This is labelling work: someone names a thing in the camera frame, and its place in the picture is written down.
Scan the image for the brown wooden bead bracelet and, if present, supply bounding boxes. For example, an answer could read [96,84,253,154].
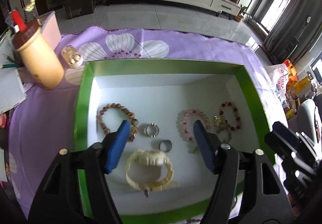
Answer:
[97,102,140,142]

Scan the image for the gold rhinestone brooch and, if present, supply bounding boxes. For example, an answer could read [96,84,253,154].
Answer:
[213,115,231,134]

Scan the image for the pale pink bead bracelet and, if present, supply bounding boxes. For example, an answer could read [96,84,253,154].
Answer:
[177,108,212,143]

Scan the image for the small pearl bead ring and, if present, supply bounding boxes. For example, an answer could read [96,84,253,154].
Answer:
[144,123,161,138]

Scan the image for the small silver ring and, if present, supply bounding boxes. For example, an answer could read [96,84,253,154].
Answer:
[158,139,173,152]

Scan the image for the red pink bead bracelet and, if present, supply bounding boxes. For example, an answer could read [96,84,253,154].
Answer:
[218,101,243,132]

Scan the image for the cream carved bangle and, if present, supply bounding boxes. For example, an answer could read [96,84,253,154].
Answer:
[125,149,180,194]

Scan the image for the orange yellow package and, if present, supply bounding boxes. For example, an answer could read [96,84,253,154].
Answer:
[283,59,314,101]

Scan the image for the green cardboard box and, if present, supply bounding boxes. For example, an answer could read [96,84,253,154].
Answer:
[74,59,274,223]

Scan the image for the white red plastic bag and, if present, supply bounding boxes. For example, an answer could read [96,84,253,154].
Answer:
[265,64,289,103]

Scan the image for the purple floral tablecloth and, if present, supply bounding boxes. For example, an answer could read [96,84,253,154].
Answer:
[9,26,287,215]

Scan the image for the cream bear bottle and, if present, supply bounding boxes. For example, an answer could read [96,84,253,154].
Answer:
[12,20,64,89]

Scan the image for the small potted plant on floor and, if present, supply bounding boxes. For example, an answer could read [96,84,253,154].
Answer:
[234,5,248,23]

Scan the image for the pink box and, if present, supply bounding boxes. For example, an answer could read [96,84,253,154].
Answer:
[39,11,62,50]

